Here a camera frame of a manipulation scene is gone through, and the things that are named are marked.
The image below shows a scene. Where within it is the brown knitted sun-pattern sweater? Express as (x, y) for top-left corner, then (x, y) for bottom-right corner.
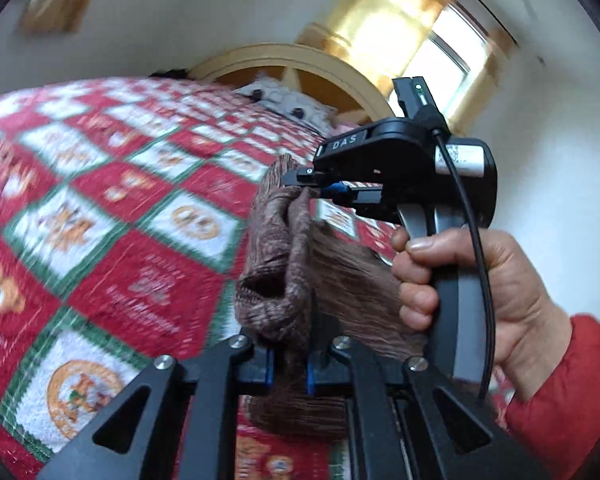
(235, 152), (431, 442)

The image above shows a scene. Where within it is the dark cloth beside bed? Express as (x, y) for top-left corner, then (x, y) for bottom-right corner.
(147, 67), (194, 81)

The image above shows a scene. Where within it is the person's right forearm red sleeve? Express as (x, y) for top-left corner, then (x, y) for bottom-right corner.
(495, 312), (600, 480)

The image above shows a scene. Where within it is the yellow narrow curtain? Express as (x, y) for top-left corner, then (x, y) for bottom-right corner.
(460, 25), (520, 137)

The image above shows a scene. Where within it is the window behind bed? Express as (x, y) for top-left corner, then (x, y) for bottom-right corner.
(400, 5), (492, 117)

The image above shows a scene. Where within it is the cream arched bed headboard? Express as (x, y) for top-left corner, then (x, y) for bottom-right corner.
(190, 44), (396, 121)

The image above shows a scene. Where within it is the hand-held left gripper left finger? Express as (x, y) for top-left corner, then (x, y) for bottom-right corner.
(37, 334), (276, 480)

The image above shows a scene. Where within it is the yellow sheer curtain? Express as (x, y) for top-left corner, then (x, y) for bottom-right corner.
(295, 0), (452, 86)

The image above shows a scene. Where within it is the person's right hand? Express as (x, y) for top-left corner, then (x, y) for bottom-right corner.
(390, 227), (574, 402)

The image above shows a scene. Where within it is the red checkered printed blanket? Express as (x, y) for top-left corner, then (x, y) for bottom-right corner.
(0, 77), (516, 480)

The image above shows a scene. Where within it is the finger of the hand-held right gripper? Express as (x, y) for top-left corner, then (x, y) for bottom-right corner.
(281, 167), (332, 187)
(315, 182), (387, 207)

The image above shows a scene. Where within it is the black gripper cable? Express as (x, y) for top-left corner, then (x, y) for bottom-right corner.
(429, 127), (497, 404)

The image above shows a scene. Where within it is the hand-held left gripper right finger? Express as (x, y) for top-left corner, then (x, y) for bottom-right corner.
(304, 336), (548, 480)

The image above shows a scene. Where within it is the grey patterned pillow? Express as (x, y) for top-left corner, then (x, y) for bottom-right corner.
(235, 72), (338, 133)

